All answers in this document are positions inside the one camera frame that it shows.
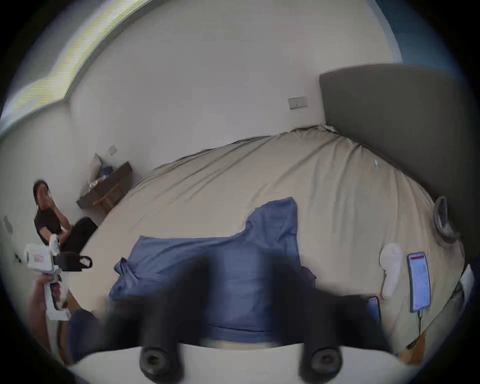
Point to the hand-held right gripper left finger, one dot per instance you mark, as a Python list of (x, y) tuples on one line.
[(165, 300)]

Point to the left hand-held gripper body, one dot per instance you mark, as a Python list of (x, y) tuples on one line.
[(39, 258)]

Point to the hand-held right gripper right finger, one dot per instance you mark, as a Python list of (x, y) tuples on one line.
[(318, 318)]

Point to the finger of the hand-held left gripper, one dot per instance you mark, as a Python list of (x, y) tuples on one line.
[(73, 267), (77, 255)]

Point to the dark blue shirt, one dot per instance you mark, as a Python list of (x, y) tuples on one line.
[(240, 270)]

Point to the person's left forearm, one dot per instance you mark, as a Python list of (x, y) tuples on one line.
[(39, 322)]

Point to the person's left hand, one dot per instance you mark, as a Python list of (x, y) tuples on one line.
[(41, 283)]

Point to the dark phone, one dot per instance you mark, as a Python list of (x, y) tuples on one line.
[(374, 309)]

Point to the wooden stool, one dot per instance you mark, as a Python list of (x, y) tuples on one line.
[(110, 197)]

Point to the dark wooden desk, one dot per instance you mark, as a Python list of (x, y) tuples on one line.
[(107, 183)]

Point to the white hand controller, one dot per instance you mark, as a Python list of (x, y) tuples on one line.
[(390, 268)]

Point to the phone with lit screen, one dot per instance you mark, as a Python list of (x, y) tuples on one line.
[(419, 281)]

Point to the bed with beige sheet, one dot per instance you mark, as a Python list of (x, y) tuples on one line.
[(262, 176)]

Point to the grey padded headboard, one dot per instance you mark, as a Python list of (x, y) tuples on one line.
[(397, 123)]

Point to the white wall switch plate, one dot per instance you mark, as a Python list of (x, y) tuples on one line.
[(297, 102)]

